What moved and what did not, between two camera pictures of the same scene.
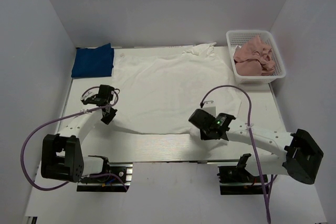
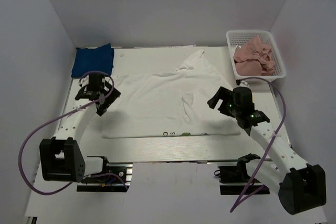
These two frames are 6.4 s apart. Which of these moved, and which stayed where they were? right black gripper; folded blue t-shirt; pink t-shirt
Moved: right black gripper
Stayed: pink t-shirt; folded blue t-shirt
